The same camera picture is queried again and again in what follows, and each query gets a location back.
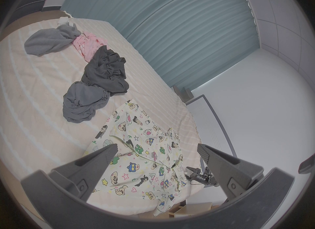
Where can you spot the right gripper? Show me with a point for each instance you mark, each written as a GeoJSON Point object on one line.
{"type": "Point", "coordinates": [202, 176]}

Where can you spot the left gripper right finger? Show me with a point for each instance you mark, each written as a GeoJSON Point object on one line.
{"type": "Point", "coordinates": [236, 173]}

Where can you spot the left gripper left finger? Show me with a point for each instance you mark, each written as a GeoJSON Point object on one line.
{"type": "Point", "coordinates": [81, 171]}

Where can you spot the white printed pyjama top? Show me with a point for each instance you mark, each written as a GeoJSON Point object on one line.
{"type": "Point", "coordinates": [137, 154]}

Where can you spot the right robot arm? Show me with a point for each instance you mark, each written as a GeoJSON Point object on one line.
{"type": "Point", "coordinates": [211, 177]}

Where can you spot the bed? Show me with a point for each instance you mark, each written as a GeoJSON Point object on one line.
{"type": "Point", "coordinates": [37, 87]}

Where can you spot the pale wooden bedside table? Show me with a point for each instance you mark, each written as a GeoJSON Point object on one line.
{"type": "Point", "coordinates": [194, 208]}

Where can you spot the dark grey garment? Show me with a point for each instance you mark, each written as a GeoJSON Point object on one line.
{"type": "Point", "coordinates": [81, 99]}

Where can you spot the grey bedside table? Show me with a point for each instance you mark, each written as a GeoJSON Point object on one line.
{"type": "Point", "coordinates": [183, 94]}

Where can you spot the black garment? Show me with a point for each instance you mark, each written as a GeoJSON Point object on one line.
{"type": "Point", "coordinates": [105, 70]}

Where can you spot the pink garment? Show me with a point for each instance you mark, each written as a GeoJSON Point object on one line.
{"type": "Point", "coordinates": [89, 45]}

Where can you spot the light grey garment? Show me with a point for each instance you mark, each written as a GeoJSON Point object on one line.
{"type": "Point", "coordinates": [46, 42]}

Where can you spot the blue-green curtain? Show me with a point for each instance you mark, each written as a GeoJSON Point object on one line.
{"type": "Point", "coordinates": [110, 1]}
{"type": "Point", "coordinates": [196, 38]}

